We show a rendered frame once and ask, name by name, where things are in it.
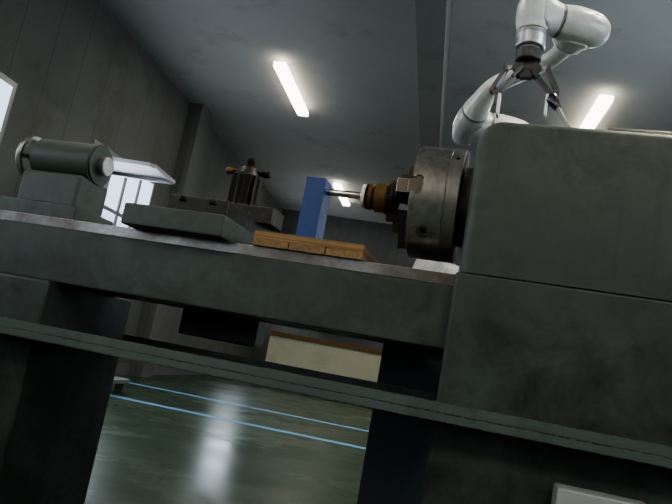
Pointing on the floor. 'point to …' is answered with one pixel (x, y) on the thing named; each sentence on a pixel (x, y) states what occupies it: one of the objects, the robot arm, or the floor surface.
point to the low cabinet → (324, 356)
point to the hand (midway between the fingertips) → (520, 113)
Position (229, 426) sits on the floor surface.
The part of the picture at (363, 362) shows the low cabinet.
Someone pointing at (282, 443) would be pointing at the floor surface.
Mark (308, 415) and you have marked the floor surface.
